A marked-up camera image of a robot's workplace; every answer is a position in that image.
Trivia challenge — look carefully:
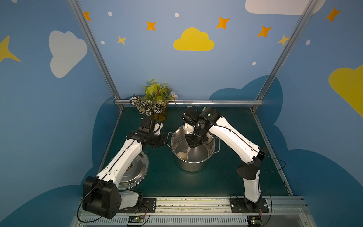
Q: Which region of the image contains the stainless steel stock pot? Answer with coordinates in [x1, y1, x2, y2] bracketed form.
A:
[167, 126, 220, 172]

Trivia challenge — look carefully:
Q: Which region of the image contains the beige plastic ladle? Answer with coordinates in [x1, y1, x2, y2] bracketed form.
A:
[177, 150, 190, 161]

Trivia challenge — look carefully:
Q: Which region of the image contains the steel pot lid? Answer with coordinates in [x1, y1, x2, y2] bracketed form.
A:
[118, 151, 149, 190]

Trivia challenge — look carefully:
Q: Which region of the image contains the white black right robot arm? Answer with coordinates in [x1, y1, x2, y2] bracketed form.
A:
[182, 107, 265, 204]

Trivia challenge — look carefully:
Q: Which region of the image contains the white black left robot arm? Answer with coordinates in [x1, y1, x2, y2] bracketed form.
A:
[78, 117, 167, 219]

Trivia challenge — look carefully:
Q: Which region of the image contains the glass vase with artificial plant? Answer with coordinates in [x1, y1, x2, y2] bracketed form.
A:
[129, 79, 178, 122]

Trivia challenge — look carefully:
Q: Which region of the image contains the left green circuit board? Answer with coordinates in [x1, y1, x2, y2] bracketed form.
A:
[127, 216, 146, 224]

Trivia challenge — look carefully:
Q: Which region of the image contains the green circuit board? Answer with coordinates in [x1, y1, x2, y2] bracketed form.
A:
[247, 216, 262, 227]
[127, 216, 146, 224]

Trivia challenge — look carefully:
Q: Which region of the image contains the right green circuit board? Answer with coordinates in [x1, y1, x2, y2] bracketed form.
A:
[247, 216, 262, 227]

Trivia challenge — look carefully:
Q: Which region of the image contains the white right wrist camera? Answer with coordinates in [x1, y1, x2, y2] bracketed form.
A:
[182, 123, 194, 134]

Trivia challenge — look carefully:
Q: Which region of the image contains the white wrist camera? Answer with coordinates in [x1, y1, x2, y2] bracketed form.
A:
[152, 121, 163, 135]
[182, 123, 194, 134]

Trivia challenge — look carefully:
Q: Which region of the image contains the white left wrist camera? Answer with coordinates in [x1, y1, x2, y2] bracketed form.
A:
[152, 121, 163, 135]

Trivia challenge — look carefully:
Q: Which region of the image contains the aluminium back frame rail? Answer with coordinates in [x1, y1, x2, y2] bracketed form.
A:
[114, 99, 264, 106]

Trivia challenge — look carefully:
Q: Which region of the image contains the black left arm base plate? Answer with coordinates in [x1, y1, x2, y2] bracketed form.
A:
[118, 198, 157, 213]

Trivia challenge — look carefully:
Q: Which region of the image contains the aluminium right frame post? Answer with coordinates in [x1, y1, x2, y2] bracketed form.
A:
[256, 0, 319, 102]

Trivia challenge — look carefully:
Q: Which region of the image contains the aluminium frame post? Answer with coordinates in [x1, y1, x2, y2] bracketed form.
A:
[256, 0, 319, 102]
[68, 0, 124, 111]

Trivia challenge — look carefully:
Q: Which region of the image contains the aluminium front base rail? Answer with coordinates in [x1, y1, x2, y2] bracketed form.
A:
[71, 196, 316, 227]

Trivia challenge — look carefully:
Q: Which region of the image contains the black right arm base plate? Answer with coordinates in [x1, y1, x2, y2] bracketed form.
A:
[229, 196, 270, 213]

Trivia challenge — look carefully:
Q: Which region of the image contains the aluminium left frame post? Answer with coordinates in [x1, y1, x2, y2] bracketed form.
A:
[68, 0, 124, 111]

